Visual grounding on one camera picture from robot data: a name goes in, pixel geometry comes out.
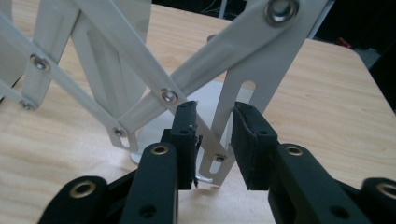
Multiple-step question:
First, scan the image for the small red object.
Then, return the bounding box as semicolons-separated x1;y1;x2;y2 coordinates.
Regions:
335;36;353;50

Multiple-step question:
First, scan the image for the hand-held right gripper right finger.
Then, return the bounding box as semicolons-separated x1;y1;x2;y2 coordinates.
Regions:
230;101;372;224

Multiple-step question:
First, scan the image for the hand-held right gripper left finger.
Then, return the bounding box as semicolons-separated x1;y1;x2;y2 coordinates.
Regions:
120;100;200;224

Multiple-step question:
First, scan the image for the white metal stand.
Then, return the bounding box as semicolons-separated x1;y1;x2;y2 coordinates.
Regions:
218;0;336;40

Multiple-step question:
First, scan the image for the extendable metal bookend rack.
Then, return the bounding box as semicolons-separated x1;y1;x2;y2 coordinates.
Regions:
0;0;331;188

